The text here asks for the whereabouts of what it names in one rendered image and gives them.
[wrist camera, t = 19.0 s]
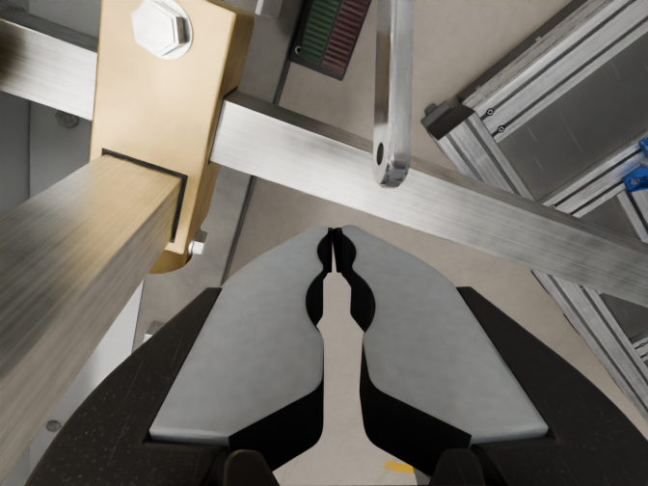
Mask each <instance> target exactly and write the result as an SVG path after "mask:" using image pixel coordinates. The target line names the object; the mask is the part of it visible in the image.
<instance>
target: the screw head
mask: <svg viewBox="0 0 648 486"><path fill-rule="evenodd" d="M131 16H132V23H133V29H134V35H135V41H136V42H137V43H139V44H140V45H142V46H143V47H144V48H146V49H147V50H148V51H150V52H151V53H152V54H154V55H155V56H157V57H159V58H163V59H175V58H179V57H181V56H182V55H184V54H185V53H186V52H187V51H188V50H189V48H190V46H191V44H192V40H193V27H192V23H191V20H190V18H189V16H188V14H187V12H186V11H185V10H183V8H182V7H181V6H179V4H178V3H177V2H175V1H173V0H147V1H145V2H144V3H143V4H142V5H141V7H140V8H139V9H138V10H136V11H135V12H133V13H132V14H131Z"/></svg>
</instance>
